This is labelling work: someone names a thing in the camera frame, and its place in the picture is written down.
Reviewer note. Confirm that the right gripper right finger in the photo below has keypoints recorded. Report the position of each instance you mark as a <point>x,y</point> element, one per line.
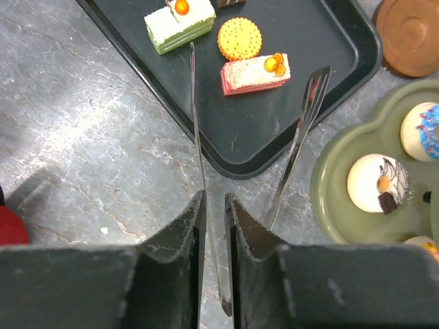
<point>275,284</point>

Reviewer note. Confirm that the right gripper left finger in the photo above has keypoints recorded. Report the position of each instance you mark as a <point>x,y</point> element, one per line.
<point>154,284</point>

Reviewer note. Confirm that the white chocolate donut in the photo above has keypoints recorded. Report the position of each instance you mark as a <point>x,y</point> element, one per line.
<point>377,183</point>

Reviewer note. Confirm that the metal tongs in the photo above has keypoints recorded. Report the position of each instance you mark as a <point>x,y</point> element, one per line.
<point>312,100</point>

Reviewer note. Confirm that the blue iced donut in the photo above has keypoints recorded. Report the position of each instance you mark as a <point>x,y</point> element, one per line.
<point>419,132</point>

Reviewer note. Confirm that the pink striped cake slice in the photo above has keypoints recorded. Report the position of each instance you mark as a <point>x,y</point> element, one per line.
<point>255,74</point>

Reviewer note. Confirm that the orange biscuit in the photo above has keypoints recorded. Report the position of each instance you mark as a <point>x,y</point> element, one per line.
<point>239,39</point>

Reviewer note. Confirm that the green white cake slice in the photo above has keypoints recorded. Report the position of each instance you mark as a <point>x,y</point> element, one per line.
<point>168,29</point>

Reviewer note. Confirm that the chocolate layer cake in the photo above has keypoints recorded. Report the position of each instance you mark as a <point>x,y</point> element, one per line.
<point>225,3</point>

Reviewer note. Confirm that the white pink sprinkle donut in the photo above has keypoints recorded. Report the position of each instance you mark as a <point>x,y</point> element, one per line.
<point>426,243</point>

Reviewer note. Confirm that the green three-tier stand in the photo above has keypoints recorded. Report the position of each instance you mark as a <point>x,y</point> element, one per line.
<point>336,214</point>

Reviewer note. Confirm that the red mug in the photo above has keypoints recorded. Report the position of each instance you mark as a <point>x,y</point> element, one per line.
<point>12,228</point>

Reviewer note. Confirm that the black baking tray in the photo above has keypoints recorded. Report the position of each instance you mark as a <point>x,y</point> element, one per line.
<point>242,135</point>

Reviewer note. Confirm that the right brown saucer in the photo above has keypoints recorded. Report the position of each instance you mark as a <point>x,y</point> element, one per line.
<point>409,36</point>

